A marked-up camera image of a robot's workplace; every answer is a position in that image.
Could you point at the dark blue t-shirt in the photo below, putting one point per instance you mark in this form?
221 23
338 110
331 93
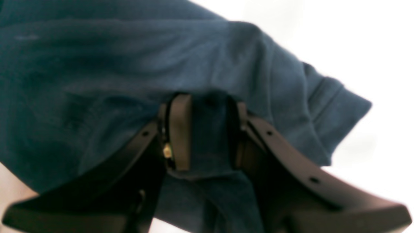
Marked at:
80 77

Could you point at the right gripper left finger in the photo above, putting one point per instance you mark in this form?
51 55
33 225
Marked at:
120 194

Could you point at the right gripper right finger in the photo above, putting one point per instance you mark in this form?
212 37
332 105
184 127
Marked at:
294 195

